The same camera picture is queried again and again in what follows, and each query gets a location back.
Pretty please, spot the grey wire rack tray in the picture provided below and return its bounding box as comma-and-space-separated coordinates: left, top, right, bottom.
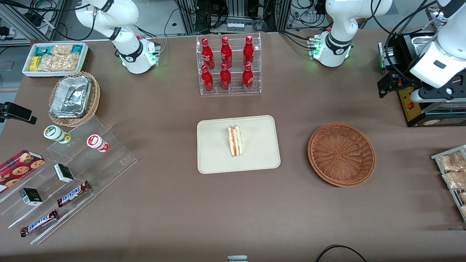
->
431, 144, 466, 223

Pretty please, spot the black looped cable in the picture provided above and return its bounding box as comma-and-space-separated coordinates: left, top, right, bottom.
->
315, 245, 367, 262

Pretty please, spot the clear acrylic stepped shelf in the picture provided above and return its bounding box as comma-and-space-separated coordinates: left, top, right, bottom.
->
0, 115, 138, 245

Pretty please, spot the aluminium frame stand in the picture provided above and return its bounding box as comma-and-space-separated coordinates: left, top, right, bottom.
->
0, 0, 66, 46

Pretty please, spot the white rectangular plastic bin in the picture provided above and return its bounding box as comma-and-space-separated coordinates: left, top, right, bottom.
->
22, 42, 90, 78

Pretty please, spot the aluminium foil tray stack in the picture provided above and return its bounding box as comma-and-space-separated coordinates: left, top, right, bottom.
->
50, 76, 92, 119

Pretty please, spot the aluminium equipment rack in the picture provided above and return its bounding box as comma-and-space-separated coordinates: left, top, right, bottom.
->
175, 0, 292, 33

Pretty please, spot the triangular sandwich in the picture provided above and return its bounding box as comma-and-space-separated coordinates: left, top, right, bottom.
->
228, 124, 243, 157

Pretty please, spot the light wicker basket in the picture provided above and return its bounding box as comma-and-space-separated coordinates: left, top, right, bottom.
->
48, 71, 101, 127

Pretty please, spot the small dark green box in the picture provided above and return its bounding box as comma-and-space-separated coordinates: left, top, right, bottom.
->
19, 187, 43, 206
54, 163, 74, 183

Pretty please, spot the clear acrylic bottle rack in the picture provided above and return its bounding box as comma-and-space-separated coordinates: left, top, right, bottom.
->
196, 33, 262, 96

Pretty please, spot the red cola bottle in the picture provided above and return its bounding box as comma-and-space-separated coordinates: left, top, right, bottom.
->
221, 36, 233, 70
201, 38, 215, 70
201, 65, 214, 92
220, 63, 232, 91
243, 35, 255, 68
242, 63, 254, 91

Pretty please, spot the black and yellow appliance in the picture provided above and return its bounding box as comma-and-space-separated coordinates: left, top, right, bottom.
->
378, 31, 466, 128

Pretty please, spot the red lidded white cup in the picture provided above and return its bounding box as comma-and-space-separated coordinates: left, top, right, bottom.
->
86, 134, 110, 152

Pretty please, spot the clear cracker bag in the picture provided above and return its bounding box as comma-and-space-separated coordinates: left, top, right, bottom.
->
58, 54, 82, 71
51, 44, 73, 56
37, 55, 60, 71

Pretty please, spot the red tartan Walkers cookie box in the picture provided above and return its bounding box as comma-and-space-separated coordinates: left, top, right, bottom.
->
0, 150, 46, 193

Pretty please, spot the green lidded white cup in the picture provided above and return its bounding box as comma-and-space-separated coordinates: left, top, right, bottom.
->
43, 125, 71, 144

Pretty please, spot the brown Snickers chocolate bar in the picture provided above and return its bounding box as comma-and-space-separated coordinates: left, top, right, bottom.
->
56, 180, 91, 208
20, 209, 59, 238

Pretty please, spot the beige plastic serving tray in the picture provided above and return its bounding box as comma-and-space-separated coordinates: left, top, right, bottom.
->
197, 115, 281, 174

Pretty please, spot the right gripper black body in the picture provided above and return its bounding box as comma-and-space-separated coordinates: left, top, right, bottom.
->
0, 103, 15, 122

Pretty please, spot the brown round wicker basket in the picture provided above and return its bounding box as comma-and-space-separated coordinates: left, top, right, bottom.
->
307, 123, 376, 188

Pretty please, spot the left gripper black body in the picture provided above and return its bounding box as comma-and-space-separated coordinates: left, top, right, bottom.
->
424, 71, 466, 102

